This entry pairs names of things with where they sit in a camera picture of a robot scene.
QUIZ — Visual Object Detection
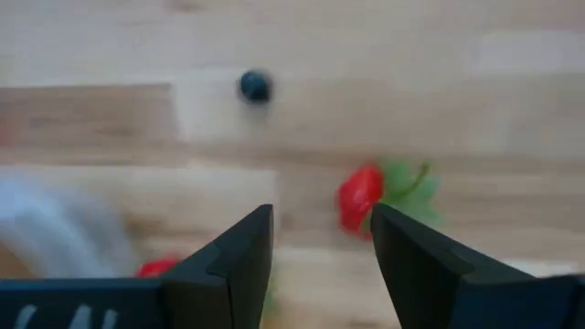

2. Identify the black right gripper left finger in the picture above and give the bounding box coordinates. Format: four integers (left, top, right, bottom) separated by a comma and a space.
0, 204, 275, 329

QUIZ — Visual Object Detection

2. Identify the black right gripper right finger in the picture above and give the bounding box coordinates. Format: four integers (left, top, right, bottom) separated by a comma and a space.
369, 203, 585, 329

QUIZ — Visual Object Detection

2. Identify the small red toy strawberry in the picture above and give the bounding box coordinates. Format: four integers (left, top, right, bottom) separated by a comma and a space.
134, 256, 184, 280
335, 159, 444, 241

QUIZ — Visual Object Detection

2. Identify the clear plastic tupperware container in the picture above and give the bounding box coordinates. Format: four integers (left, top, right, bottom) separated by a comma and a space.
0, 175, 138, 280

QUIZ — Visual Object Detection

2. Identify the dark blue toy blueberry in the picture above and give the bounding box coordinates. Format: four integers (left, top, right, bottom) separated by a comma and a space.
237, 68, 275, 105

